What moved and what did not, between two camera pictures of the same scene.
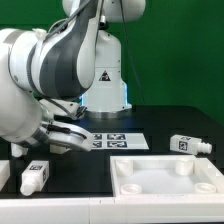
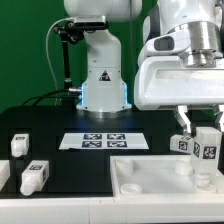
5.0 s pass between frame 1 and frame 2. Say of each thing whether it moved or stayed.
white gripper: moved
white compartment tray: stayed
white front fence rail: stayed
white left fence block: stayed
